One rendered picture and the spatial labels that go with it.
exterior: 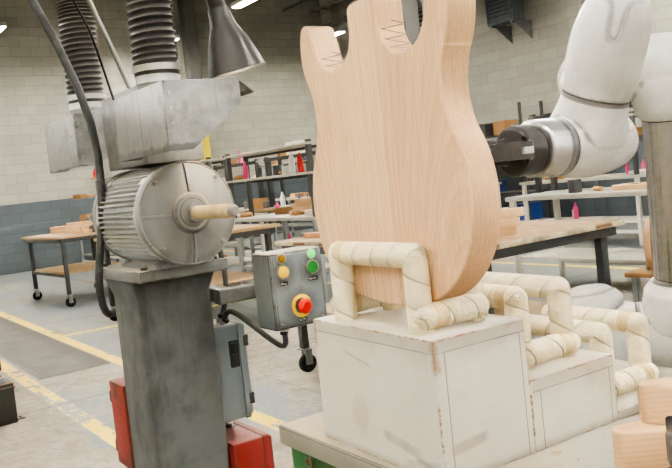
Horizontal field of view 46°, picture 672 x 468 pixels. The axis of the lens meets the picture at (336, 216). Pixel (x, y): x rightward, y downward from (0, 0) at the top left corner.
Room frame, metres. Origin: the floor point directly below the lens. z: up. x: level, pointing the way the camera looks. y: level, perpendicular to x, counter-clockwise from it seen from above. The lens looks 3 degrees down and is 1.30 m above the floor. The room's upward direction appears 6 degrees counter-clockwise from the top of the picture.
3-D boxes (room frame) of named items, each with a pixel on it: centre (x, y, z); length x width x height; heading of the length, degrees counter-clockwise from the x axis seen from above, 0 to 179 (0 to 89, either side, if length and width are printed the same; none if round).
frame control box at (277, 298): (2.13, 0.20, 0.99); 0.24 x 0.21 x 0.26; 34
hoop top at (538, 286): (1.15, -0.25, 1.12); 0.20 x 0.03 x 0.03; 32
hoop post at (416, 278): (0.95, -0.09, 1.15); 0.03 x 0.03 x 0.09
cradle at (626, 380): (1.14, -0.40, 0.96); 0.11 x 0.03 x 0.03; 123
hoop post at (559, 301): (1.08, -0.29, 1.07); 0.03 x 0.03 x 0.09
